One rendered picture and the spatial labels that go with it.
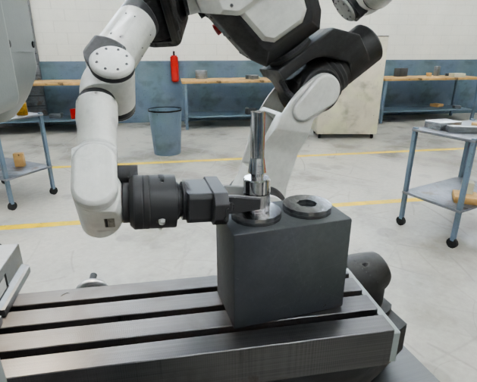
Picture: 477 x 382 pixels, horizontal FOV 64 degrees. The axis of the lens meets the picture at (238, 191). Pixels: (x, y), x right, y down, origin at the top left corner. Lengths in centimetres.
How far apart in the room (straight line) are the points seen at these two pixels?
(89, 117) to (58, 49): 767
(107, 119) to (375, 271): 97
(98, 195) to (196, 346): 30
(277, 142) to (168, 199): 47
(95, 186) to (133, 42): 35
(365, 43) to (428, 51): 879
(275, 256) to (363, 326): 21
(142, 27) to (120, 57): 14
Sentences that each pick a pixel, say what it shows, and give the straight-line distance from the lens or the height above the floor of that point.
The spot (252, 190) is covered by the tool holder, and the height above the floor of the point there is 119.
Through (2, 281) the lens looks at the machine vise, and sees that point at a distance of 89.
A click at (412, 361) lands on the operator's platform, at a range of 156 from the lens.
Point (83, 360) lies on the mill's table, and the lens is 71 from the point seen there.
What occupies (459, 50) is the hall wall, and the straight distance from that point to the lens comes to 1032.
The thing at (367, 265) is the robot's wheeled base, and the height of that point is 74.
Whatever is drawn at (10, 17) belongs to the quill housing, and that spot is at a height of 145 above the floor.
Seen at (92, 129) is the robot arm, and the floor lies 128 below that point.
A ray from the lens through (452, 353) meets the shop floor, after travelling 231.
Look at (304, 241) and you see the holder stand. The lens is 68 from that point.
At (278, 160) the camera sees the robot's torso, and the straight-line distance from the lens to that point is 102.
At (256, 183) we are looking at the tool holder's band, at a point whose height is 120.
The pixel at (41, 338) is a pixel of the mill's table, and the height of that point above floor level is 94.
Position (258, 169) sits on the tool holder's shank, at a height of 122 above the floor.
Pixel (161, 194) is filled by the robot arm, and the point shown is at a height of 120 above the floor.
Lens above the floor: 141
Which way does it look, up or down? 20 degrees down
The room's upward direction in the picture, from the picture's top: straight up
